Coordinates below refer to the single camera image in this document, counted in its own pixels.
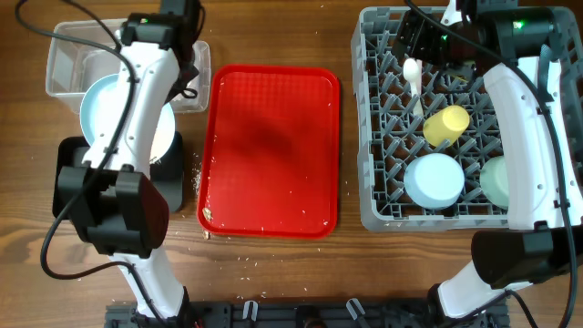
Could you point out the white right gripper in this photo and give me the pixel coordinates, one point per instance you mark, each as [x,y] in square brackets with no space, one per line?
[409,30]

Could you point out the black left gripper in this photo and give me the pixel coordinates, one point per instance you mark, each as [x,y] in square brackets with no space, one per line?
[191,76]

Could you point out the white plastic spoon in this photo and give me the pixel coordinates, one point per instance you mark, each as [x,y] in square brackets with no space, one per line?
[412,74]

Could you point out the yellow cup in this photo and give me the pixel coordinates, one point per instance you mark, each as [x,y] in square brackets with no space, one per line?
[449,123]

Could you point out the light blue plate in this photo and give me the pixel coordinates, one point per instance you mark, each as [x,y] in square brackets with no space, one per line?
[96,106]

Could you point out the green bowl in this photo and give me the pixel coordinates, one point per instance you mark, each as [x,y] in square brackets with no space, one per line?
[494,183]

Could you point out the light blue bowl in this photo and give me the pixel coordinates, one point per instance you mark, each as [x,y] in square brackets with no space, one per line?
[434,181]

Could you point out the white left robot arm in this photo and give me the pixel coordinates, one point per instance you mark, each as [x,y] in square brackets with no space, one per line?
[110,198]

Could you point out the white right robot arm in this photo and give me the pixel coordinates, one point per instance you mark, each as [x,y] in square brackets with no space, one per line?
[520,52]

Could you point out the grey dishwasher rack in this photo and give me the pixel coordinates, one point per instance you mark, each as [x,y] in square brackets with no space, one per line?
[387,136]

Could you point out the clear plastic bin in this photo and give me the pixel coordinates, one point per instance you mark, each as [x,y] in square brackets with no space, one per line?
[73,68]

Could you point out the black plastic bin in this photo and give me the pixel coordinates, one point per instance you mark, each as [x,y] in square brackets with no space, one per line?
[166,174]

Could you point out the red serving tray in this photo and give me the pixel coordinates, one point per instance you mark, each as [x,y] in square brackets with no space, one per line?
[271,157]

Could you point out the black mounting rail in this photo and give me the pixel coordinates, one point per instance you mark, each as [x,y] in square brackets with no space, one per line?
[354,313]

